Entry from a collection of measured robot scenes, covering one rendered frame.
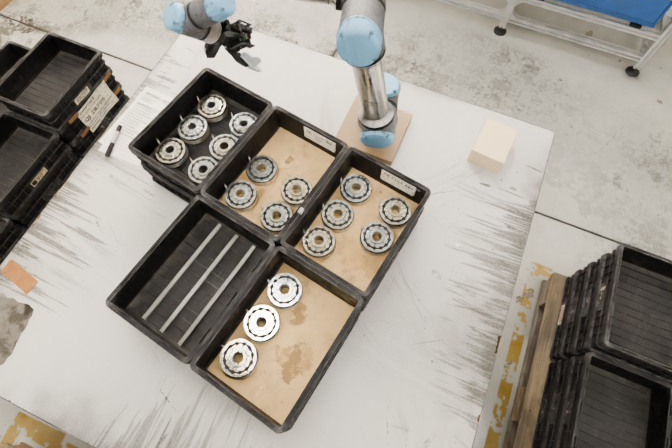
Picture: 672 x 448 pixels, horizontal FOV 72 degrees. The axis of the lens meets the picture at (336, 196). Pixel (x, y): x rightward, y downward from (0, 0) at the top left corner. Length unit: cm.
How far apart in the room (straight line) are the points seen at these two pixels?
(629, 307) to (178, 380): 160
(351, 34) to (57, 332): 127
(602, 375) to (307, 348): 116
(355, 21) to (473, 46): 202
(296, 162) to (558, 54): 216
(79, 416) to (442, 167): 142
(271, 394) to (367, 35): 97
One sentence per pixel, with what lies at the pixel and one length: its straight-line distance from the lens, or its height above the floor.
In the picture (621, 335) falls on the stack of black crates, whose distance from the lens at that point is 202.
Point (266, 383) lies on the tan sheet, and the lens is 138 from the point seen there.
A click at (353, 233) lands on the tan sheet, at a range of 147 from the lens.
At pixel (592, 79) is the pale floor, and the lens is 328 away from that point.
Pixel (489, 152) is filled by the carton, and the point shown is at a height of 78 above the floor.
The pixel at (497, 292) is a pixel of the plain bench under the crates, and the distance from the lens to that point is 163.
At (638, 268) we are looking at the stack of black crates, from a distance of 214.
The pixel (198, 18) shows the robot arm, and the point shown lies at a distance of 133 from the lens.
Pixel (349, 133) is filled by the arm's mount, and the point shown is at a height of 73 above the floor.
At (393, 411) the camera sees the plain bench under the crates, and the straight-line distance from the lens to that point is 151.
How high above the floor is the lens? 219
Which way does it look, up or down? 64 degrees down
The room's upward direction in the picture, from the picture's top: 1 degrees clockwise
